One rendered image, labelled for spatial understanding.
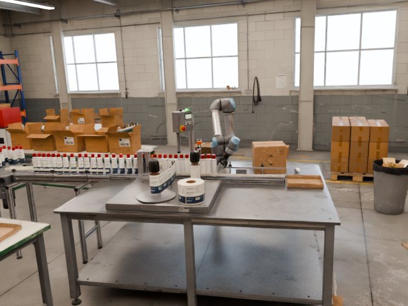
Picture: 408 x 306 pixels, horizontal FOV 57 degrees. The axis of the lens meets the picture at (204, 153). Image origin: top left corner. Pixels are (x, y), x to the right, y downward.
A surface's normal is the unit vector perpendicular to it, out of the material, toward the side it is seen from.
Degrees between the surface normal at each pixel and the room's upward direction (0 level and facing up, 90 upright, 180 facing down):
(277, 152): 90
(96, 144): 90
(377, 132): 90
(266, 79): 90
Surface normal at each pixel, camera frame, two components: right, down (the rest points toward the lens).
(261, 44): -0.34, 0.22
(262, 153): -0.04, 0.22
